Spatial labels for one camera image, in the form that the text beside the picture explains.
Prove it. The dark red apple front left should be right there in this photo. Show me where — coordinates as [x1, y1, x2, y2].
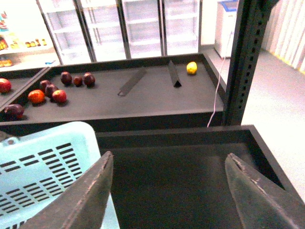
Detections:
[4, 104, 25, 119]

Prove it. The black left display tray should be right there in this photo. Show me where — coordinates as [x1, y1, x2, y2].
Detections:
[0, 67, 50, 108]

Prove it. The white shelf with bottles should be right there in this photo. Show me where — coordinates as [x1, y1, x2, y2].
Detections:
[0, 8, 59, 69]

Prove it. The small red plum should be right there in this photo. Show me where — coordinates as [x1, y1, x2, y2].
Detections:
[73, 76, 83, 87]

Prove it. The black lower display tray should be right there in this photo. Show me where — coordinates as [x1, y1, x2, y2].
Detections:
[96, 125, 300, 229]

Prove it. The dark plum back left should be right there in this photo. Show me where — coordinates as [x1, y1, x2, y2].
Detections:
[40, 80, 51, 92]

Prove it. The white cable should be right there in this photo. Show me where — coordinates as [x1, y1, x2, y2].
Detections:
[207, 31, 234, 128]

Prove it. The dark red apple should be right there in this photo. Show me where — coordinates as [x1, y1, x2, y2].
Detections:
[4, 104, 25, 119]
[83, 73, 95, 87]

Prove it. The dark plum back top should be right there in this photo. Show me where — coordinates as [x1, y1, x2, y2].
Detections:
[61, 72, 72, 86]

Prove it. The black upper display tray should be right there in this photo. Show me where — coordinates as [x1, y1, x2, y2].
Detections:
[0, 53, 226, 135]

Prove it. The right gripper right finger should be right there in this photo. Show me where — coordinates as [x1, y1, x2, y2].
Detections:
[225, 153, 305, 229]

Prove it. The flat black divider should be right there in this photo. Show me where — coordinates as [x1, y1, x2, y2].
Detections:
[118, 67, 146, 96]

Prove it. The right black shelf post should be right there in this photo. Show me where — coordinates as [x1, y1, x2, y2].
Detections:
[223, 0, 278, 126]

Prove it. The white blue chest freezer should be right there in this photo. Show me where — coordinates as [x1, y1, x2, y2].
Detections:
[214, 0, 238, 59]

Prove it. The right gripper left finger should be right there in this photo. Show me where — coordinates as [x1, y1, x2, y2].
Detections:
[21, 151, 114, 229]

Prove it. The dark red apple right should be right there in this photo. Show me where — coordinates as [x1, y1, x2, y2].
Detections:
[83, 73, 95, 87]

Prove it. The triangular black divider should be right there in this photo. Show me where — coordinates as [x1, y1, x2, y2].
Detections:
[168, 60, 182, 88]

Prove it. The yellow lemon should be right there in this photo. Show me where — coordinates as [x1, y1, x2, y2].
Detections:
[186, 62, 198, 75]

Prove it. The orange fruit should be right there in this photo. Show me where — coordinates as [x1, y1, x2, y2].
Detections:
[28, 89, 45, 104]

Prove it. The glass door refrigerator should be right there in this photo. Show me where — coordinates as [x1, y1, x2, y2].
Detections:
[37, 0, 202, 64]

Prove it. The red apple by post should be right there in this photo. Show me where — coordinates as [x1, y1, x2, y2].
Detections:
[0, 78, 11, 94]

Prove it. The black display tray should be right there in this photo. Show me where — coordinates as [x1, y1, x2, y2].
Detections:
[0, 53, 226, 135]
[0, 67, 50, 108]
[96, 125, 300, 229]

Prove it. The light blue plastic basket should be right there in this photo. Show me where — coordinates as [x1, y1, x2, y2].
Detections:
[0, 122, 119, 229]

